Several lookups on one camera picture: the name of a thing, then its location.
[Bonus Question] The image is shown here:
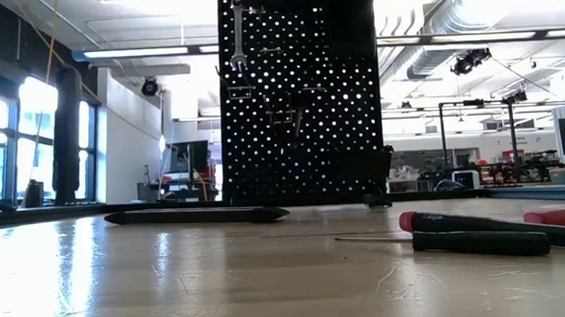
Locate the large silver combination wrench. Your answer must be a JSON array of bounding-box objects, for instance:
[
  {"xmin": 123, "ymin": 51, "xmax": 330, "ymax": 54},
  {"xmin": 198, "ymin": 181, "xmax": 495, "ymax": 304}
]
[{"xmin": 225, "ymin": 0, "xmax": 250, "ymax": 75}]

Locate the small black screwdriver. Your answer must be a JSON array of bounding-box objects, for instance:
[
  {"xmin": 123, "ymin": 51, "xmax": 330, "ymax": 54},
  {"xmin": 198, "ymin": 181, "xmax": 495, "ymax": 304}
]
[{"xmin": 334, "ymin": 222, "xmax": 553, "ymax": 269}]

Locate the black metal pegboard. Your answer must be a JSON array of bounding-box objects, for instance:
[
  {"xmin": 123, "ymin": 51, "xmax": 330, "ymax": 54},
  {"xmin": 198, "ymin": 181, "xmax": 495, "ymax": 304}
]
[{"xmin": 210, "ymin": 0, "xmax": 394, "ymax": 218}]

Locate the small black pegboard bin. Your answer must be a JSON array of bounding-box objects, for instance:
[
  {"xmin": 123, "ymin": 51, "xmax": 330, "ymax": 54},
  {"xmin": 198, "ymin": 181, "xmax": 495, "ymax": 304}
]
[{"xmin": 329, "ymin": 146, "xmax": 396, "ymax": 200}]

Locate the double prong pegboard hook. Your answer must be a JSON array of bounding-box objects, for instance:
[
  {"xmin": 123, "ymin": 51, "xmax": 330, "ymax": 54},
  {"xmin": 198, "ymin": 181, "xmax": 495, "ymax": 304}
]
[{"xmin": 214, "ymin": 63, "xmax": 253, "ymax": 103}]

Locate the black torpedo level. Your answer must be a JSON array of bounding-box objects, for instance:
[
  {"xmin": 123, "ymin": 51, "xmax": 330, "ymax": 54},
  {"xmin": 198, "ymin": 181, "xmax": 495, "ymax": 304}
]
[{"xmin": 102, "ymin": 200, "xmax": 291, "ymax": 235}]

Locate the tall black pegboard bin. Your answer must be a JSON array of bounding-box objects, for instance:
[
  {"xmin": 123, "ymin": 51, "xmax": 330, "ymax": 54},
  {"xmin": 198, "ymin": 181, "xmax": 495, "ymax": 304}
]
[{"xmin": 322, "ymin": 0, "xmax": 381, "ymax": 64}]

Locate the ceiling light strip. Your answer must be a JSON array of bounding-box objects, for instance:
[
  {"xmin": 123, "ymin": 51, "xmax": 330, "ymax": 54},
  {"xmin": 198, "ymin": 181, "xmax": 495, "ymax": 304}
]
[
  {"xmin": 72, "ymin": 41, "xmax": 221, "ymax": 63},
  {"xmin": 377, "ymin": 26, "xmax": 565, "ymax": 50}
]

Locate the white bucket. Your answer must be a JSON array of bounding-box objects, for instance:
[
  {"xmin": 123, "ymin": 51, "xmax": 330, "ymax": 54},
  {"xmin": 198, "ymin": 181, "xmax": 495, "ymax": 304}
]
[{"xmin": 451, "ymin": 168, "xmax": 482, "ymax": 191}]

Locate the black screwdriver red cap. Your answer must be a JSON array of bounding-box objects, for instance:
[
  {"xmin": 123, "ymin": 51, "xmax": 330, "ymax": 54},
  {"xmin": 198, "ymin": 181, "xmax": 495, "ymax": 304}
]
[{"xmin": 397, "ymin": 201, "xmax": 565, "ymax": 264}]

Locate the black vertical pillar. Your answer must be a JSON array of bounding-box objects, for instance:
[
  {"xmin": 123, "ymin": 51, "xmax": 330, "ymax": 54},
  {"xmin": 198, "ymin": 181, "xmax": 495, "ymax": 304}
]
[{"xmin": 44, "ymin": 65, "xmax": 90, "ymax": 207}]

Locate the dark bag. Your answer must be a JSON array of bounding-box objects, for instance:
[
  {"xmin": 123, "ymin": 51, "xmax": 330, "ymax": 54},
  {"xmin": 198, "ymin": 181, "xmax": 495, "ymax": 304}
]
[{"xmin": 21, "ymin": 178, "xmax": 46, "ymax": 209}]

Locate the silver ventilation duct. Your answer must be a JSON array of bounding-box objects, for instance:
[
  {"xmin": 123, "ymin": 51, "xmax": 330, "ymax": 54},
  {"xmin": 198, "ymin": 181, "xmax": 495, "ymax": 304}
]
[{"xmin": 375, "ymin": 0, "xmax": 509, "ymax": 82}]

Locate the black camera rig frame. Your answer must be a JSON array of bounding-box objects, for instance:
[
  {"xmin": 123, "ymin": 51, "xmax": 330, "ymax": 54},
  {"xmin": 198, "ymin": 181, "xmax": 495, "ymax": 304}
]
[{"xmin": 437, "ymin": 94, "xmax": 533, "ymax": 171}]

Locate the black ceiling camera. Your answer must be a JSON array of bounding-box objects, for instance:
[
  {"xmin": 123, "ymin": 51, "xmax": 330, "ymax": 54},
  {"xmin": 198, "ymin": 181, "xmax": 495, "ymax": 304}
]
[{"xmin": 449, "ymin": 46, "xmax": 494, "ymax": 78}]

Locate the blue window frame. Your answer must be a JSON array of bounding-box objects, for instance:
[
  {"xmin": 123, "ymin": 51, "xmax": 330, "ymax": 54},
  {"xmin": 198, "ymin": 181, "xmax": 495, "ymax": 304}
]
[{"xmin": 0, "ymin": 74, "xmax": 105, "ymax": 209}]

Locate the black aluminium table frame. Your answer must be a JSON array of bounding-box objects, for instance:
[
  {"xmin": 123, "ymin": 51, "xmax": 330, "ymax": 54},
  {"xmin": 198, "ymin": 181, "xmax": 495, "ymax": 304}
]
[{"xmin": 0, "ymin": 158, "xmax": 492, "ymax": 229}]

